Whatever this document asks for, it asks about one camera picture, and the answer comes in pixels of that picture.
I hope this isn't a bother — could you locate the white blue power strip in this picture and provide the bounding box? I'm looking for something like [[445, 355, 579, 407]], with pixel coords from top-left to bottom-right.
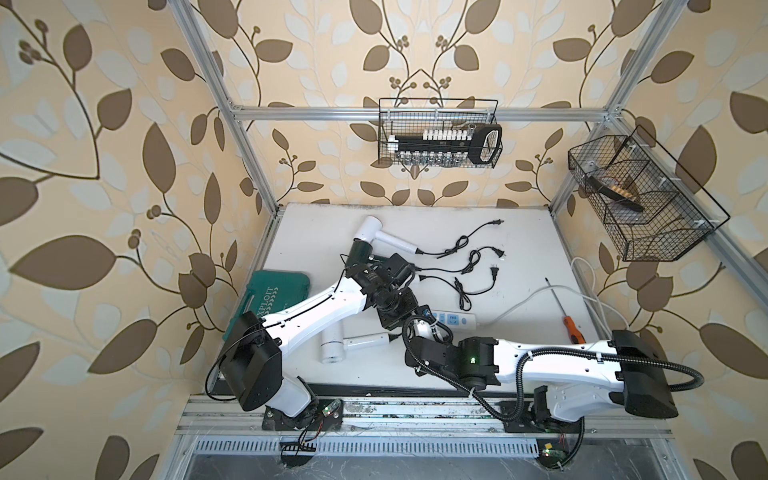
[[424, 309, 477, 331]]

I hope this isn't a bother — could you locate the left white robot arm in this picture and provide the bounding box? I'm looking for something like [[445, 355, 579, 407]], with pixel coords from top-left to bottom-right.
[[205, 254, 418, 418]]

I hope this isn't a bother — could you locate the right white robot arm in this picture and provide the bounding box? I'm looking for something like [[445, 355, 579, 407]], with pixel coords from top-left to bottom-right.
[[401, 316, 705, 423]]

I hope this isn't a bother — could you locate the dark green hair dryer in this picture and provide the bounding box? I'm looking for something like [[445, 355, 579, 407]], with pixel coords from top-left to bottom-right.
[[347, 238, 506, 276]]

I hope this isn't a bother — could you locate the green tool case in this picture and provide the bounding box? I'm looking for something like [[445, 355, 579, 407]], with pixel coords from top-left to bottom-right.
[[223, 270, 311, 340]]

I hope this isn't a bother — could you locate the small green led board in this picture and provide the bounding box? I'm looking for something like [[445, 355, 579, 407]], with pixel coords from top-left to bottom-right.
[[322, 400, 341, 417]]

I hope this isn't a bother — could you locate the brush in right basket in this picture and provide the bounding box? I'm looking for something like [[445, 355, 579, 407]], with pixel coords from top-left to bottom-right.
[[586, 174, 645, 213]]

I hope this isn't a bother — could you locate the orange handled screwdriver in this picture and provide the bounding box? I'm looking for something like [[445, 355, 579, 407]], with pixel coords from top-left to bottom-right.
[[545, 279, 586, 344]]

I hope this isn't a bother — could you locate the back wire basket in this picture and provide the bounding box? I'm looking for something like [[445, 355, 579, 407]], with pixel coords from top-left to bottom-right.
[[377, 97, 503, 169]]

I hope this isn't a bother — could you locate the wire basket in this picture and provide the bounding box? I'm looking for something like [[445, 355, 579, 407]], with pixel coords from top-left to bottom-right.
[[568, 125, 730, 262], [377, 97, 503, 169]]

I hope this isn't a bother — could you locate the socket set rail black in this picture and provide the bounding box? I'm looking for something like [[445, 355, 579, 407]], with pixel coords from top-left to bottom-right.
[[383, 124, 503, 168]]

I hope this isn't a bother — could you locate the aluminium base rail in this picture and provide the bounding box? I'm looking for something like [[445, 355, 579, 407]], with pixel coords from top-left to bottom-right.
[[170, 396, 676, 463]]

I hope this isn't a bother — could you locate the right wire basket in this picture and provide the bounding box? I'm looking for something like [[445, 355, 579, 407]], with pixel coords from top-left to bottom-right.
[[568, 125, 730, 262]]

